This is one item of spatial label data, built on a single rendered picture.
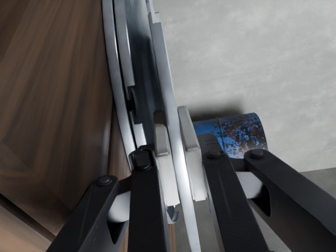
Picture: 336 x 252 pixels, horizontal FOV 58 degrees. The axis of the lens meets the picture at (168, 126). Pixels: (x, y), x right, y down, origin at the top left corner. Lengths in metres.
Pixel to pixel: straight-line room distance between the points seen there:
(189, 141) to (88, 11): 0.10
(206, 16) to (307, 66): 0.97
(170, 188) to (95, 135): 0.05
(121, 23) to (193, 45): 2.14
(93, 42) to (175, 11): 2.03
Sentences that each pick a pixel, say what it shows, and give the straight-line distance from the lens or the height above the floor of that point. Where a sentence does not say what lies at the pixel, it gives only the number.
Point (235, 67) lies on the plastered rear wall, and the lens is 2.52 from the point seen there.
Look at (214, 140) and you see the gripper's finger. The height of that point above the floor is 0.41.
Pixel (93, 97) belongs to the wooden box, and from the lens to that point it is 0.17.
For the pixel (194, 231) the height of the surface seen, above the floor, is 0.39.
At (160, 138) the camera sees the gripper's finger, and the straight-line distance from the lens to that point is 0.16.
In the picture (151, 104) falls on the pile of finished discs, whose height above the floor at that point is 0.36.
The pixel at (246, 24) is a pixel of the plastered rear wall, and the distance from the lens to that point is 2.35.
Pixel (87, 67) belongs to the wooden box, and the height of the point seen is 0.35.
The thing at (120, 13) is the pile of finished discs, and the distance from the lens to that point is 0.22.
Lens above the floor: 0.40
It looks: 5 degrees down
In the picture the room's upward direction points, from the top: 81 degrees clockwise
